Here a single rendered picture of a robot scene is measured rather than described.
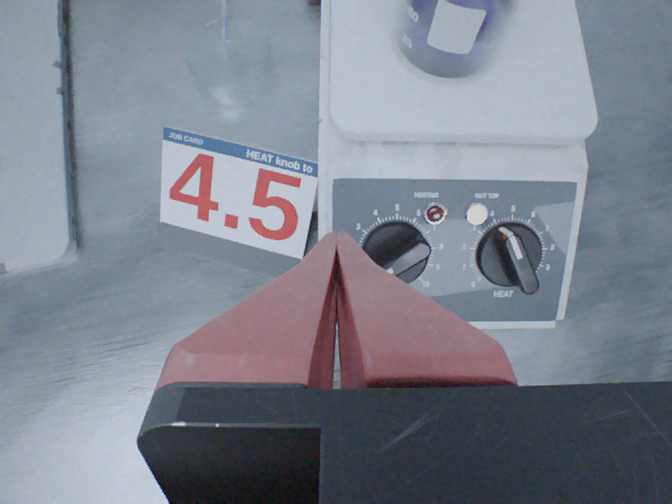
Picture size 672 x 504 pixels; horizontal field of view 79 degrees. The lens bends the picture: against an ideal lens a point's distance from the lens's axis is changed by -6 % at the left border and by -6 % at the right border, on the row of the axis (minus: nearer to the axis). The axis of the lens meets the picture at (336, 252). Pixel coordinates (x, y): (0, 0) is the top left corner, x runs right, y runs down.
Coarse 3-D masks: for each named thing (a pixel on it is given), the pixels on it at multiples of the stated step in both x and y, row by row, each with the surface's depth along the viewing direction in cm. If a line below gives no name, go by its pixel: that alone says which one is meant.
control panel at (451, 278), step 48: (336, 192) 20; (384, 192) 20; (432, 192) 20; (480, 192) 20; (528, 192) 20; (576, 192) 20; (432, 240) 21; (480, 240) 21; (432, 288) 22; (480, 288) 22
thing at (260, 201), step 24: (168, 144) 24; (168, 168) 24; (192, 168) 24; (216, 168) 24; (240, 168) 24; (264, 168) 23; (168, 192) 25; (192, 192) 25; (216, 192) 25; (240, 192) 24; (264, 192) 24; (288, 192) 24; (192, 216) 25; (216, 216) 25; (240, 216) 25; (264, 216) 25; (288, 216) 24; (288, 240) 25
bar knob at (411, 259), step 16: (384, 224) 20; (400, 224) 20; (368, 240) 21; (384, 240) 20; (400, 240) 20; (416, 240) 19; (384, 256) 20; (400, 256) 19; (416, 256) 19; (400, 272) 19; (416, 272) 21
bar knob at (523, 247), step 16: (512, 224) 20; (496, 240) 20; (512, 240) 19; (528, 240) 20; (480, 256) 21; (496, 256) 21; (512, 256) 19; (528, 256) 19; (496, 272) 21; (512, 272) 20; (528, 272) 19; (528, 288) 20
